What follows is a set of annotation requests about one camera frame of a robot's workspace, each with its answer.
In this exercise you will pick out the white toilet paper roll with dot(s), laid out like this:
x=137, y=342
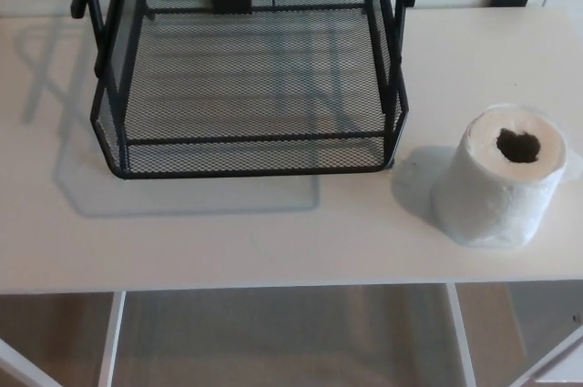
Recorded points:
x=496, y=196

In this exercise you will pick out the black mesh file tray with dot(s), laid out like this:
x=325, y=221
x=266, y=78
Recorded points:
x=255, y=136

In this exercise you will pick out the white metal desk leg frame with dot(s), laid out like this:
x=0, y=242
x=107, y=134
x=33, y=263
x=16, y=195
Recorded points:
x=110, y=341
x=461, y=341

